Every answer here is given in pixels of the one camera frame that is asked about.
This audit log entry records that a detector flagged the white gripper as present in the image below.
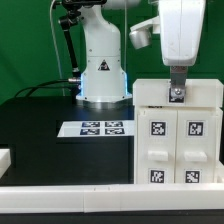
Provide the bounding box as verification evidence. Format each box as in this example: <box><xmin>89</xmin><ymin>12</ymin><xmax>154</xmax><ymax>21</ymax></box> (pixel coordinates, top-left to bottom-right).
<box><xmin>158</xmin><ymin>0</ymin><xmax>206</xmax><ymax>98</ymax></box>

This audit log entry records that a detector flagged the white cabinet top block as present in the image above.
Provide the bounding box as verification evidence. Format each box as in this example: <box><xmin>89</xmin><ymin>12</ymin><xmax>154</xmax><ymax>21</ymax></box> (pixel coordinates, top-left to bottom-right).
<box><xmin>133</xmin><ymin>79</ymin><xmax>224</xmax><ymax>108</ymax></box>

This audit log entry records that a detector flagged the white cabinet body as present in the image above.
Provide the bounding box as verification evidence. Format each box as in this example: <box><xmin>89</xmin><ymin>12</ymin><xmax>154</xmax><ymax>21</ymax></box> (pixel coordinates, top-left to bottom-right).
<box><xmin>134</xmin><ymin>107</ymin><xmax>222</xmax><ymax>184</ymax></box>

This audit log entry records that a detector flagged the white cabinet door panel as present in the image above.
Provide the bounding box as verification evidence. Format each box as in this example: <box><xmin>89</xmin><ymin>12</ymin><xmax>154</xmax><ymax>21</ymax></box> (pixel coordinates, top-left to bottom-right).
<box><xmin>175</xmin><ymin>109</ymin><xmax>216</xmax><ymax>184</ymax></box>
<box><xmin>135</xmin><ymin>109</ymin><xmax>177</xmax><ymax>184</ymax></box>

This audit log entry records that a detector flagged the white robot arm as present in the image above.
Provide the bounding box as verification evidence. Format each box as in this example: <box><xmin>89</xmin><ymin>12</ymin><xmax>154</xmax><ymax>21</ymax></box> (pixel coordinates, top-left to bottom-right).
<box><xmin>77</xmin><ymin>0</ymin><xmax>206</xmax><ymax>104</ymax></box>

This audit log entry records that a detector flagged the white left fence piece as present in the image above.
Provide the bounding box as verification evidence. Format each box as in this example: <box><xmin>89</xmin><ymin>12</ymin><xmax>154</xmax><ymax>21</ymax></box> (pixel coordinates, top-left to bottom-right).
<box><xmin>0</xmin><ymin>149</ymin><xmax>11</xmax><ymax>178</ymax></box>

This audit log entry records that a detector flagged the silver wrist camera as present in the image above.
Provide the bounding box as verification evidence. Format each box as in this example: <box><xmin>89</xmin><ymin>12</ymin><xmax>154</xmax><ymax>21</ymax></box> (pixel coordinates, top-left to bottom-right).
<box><xmin>129</xmin><ymin>16</ymin><xmax>160</xmax><ymax>49</ymax></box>

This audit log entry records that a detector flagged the white flat marker base plate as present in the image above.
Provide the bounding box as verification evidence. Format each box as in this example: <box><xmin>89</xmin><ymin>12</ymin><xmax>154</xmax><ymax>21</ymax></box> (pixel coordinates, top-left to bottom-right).
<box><xmin>57</xmin><ymin>120</ymin><xmax>134</xmax><ymax>138</ymax></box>

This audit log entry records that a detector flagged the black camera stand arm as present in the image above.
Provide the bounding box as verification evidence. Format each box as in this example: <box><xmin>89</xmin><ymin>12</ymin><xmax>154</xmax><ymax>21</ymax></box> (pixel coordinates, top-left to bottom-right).
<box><xmin>57</xmin><ymin>0</ymin><xmax>107</xmax><ymax>77</ymax></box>

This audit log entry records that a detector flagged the white front fence rail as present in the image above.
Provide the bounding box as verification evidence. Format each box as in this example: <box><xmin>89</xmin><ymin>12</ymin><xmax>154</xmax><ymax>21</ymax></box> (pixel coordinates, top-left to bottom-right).
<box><xmin>0</xmin><ymin>183</ymin><xmax>224</xmax><ymax>214</ymax></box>

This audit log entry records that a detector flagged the black cable bundle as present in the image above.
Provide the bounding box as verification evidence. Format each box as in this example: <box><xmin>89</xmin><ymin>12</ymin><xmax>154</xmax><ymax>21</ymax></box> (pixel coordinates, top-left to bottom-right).
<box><xmin>13</xmin><ymin>77</ymin><xmax>82</xmax><ymax>98</ymax></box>

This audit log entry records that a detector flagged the white thin cable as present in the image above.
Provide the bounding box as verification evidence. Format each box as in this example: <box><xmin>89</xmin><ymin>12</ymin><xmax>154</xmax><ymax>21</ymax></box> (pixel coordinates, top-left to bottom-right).
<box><xmin>49</xmin><ymin>0</ymin><xmax>66</xmax><ymax>97</ymax></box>

